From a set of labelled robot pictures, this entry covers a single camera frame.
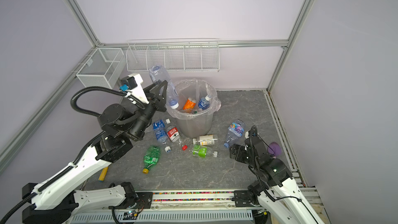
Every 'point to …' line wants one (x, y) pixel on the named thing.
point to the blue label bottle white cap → (204, 103)
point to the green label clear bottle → (203, 151)
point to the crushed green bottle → (151, 157)
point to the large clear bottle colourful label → (236, 130)
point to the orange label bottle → (189, 103)
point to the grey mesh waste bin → (193, 129)
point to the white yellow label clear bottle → (205, 140)
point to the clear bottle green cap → (193, 111)
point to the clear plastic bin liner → (197, 100)
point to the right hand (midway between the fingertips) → (237, 150)
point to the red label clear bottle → (173, 134)
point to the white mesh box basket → (103, 69)
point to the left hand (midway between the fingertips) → (164, 84)
